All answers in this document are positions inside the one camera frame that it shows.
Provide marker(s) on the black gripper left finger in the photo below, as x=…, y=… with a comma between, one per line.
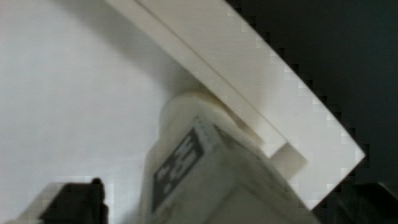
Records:
x=78, y=207

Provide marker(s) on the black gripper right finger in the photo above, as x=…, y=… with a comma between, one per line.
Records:
x=359, y=204

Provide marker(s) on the white table leg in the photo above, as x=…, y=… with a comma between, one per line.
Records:
x=211, y=184

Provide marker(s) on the white square tabletop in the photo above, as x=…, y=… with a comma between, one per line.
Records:
x=87, y=80

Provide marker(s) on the white U-shaped fence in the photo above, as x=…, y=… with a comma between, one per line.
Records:
x=256, y=84

